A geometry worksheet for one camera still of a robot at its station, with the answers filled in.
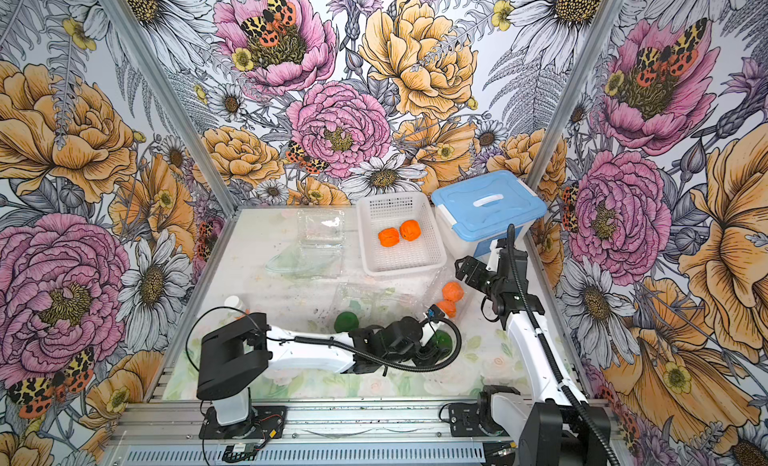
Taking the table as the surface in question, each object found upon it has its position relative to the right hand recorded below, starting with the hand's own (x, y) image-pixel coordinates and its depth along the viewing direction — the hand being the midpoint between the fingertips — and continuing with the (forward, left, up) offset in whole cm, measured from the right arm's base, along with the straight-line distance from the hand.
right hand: (465, 273), depth 84 cm
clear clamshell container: (+23, +47, -16) cm, 54 cm away
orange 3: (+1, +2, -11) cm, 11 cm away
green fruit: (-7, +34, -13) cm, 37 cm away
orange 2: (+25, +13, -9) cm, 30 cm away
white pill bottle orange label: (-2, +65, -7) cm, 66 cm away
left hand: (-17, +9, -8) cm, 21 cm away
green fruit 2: (-16, +8, -4) cm, 19 cm away
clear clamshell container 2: (+2, +8, -14) cm, 16 cm away
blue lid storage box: (+20, -5, +2) cm, 21 cm away
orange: (+22, +21, -9) cm, 32 cm away
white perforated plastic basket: (+36, +25, -11) cm, 45 cm away
